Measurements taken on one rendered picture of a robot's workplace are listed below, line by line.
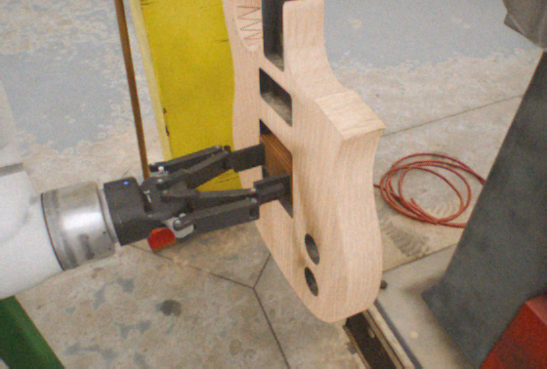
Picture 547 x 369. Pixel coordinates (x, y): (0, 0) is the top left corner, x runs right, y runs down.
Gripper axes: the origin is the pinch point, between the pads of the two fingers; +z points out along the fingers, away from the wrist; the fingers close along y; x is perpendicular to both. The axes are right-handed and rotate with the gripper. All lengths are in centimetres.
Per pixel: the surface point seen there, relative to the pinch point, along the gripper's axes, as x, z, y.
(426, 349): -71, 40, -5
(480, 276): -46, 49, -3
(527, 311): -41, 46, 11
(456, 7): -64, 221, -200
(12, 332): -28, -39, -14
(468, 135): -83, 138, -93
